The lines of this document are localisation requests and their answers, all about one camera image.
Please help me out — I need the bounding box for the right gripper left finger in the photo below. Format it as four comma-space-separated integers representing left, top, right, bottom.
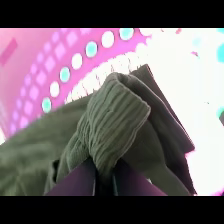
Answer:
44, 159, 98, 197

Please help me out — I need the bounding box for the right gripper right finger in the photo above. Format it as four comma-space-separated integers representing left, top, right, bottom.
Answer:
112, 159, 168, 197

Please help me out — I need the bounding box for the dark green long-sleeved shirt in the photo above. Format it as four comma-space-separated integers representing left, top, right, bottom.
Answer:
0, 63, 198, 197

